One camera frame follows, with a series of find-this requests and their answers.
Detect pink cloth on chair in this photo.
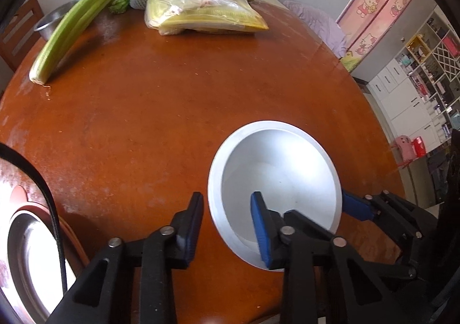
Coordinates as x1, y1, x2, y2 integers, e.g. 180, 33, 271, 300
283, 0, 347, 59

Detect black cable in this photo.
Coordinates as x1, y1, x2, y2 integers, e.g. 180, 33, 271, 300
0, 142, 70, 296

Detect white storage cabinet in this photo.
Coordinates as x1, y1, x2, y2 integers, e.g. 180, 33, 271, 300
368, 7, 459, 152

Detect pink cartoon folding screen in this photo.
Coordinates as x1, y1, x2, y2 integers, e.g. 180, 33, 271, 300
337, 0, 412, 72

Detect brown wooden chair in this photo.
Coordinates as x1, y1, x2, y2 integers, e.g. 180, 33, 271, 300
1, 0, 44, 72

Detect small steel bowl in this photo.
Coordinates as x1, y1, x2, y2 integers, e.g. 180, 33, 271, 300
34, 0, 80, 41

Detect shallow steel pan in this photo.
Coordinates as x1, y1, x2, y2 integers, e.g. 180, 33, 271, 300
6, 210, 63, 323

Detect yellow noodle bag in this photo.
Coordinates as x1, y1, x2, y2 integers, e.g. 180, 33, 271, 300
144, 0, 269, 35

